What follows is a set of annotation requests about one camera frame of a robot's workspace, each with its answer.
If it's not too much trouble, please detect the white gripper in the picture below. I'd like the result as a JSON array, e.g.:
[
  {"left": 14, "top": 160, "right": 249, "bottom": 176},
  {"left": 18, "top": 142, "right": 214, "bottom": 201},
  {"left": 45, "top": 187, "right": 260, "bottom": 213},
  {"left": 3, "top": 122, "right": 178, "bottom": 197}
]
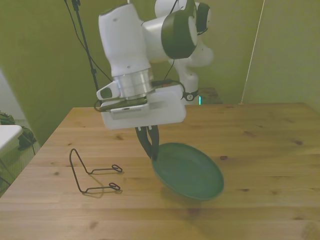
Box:
[{"left": 101, "top": 84, "right": 187, "bottom": 161}]

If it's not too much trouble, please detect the green round plate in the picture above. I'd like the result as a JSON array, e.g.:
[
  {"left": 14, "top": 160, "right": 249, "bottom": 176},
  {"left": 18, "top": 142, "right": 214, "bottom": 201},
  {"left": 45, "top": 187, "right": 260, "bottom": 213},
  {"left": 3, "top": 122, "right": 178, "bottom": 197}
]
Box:
[{"left": 151, "top": 142, "right": 225, "bottom": 202}]

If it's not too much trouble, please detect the dark green backpack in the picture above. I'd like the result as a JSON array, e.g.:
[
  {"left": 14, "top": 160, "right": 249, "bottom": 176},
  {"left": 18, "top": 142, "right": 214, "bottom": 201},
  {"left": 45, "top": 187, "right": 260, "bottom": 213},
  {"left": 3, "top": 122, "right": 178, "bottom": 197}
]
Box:
[{"left": 16, "top": 125, "right": 38, "bottom": 151}]

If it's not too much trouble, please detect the white side table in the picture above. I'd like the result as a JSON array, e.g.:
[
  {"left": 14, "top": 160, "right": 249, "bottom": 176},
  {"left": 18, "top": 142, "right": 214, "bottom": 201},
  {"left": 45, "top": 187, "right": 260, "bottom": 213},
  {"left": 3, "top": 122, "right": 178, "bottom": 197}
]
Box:
[{"left": 0, "top": 124, "right": 24, "bottom": 157}]

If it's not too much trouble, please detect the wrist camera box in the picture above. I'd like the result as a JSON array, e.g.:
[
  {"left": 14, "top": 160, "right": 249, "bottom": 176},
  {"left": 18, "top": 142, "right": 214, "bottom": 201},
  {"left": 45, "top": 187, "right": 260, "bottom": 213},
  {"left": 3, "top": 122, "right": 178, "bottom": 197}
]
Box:
[{"left": 99, "top": 98, "right": 151, "bottom": 115}]

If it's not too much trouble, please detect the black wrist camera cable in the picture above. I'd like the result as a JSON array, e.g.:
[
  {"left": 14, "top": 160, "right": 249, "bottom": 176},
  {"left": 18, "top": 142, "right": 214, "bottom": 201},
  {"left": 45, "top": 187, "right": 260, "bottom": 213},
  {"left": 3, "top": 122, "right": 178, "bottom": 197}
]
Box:
[{"left": 93, "top": 0, "right": 210, "bottom": 113}]

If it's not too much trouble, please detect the black wire plate stand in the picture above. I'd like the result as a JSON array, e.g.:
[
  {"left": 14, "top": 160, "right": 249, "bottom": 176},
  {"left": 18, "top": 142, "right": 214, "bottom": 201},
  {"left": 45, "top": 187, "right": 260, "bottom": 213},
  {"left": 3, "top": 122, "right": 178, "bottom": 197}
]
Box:
[{"left": 69, "top": 148, "right": 124, "bottom": 195}]

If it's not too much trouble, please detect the black camera stand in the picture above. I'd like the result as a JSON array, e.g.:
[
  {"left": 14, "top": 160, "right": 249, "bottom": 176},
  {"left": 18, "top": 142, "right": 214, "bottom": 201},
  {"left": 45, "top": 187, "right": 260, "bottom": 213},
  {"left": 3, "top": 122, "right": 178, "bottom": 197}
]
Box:
[{"left": 71, "top": 0, "right": 100, "bottom": 91}]

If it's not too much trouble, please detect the black camera tripod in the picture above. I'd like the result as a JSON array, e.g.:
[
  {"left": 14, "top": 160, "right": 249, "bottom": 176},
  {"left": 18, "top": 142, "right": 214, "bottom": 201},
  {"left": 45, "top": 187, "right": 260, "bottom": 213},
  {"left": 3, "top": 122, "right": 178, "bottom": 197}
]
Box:
[{"left": 63, "top": 0, "right": 114, "bottom": 82}]

